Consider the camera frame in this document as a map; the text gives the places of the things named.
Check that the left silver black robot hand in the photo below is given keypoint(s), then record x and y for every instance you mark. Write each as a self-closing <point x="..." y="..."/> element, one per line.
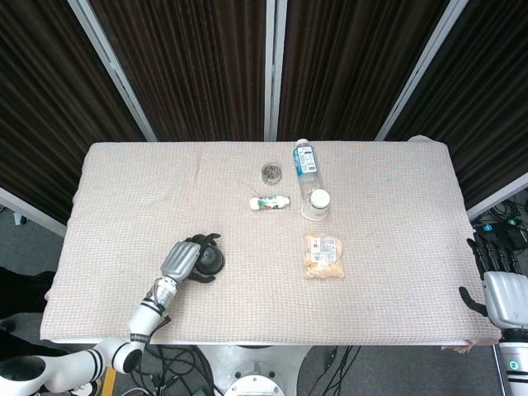
<point x="179" y="260"/>

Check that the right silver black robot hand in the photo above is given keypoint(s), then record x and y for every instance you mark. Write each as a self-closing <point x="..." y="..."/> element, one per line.
<point x="505" y="297"/>

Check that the black upside-down bowl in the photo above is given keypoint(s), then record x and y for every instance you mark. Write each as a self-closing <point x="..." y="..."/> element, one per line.
<point x="210" y="259"/>

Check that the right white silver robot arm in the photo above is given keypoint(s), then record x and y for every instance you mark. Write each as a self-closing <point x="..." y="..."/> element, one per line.
<point x="513" y="359"/>

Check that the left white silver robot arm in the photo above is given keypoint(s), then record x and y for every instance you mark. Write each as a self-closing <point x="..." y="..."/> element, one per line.
<point x="142" y="317"/>

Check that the black device with blue lights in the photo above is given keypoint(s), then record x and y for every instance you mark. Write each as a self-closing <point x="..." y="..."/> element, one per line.
<point x="501" y="233"/>

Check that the beige waffle tablecloth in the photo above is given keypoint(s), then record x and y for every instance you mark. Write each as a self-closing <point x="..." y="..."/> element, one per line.
<point x="264" y="247"/>

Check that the small white green-label bottle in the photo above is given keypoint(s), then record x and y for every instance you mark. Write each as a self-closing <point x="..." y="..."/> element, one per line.
<point x="270" y="202"/>

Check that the round clear pin box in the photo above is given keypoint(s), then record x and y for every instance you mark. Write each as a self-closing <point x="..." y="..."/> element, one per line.
<point x="271" y="173"/>

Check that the yellow stand leg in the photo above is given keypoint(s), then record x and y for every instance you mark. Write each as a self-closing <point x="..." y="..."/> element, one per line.
<point x="108" y="381"/>

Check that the clear bag of snacks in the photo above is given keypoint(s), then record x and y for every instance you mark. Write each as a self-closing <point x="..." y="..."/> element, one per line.
<point x="323" y="257"/>

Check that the clear blue-label water bottle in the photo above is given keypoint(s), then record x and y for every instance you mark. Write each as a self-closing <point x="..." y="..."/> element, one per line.
<point x="306" y="169"/>

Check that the black bulky object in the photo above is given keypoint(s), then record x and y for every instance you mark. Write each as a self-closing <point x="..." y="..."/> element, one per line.
<point x="20" y="297"/>

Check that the grey aluminium frame beam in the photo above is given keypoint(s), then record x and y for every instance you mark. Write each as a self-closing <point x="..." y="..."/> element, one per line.
<point x="29" y="210"/>
<point x="499" y="196"/>

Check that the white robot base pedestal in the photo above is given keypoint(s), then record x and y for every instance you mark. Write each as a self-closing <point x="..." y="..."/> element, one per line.
<point x="255" y="371"/>

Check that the grey aluminium frame post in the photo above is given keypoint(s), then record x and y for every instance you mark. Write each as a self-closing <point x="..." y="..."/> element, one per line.
<point x="274" y="70"/>
<point x="420" y="70"/>
<point x="111" y="70"/>

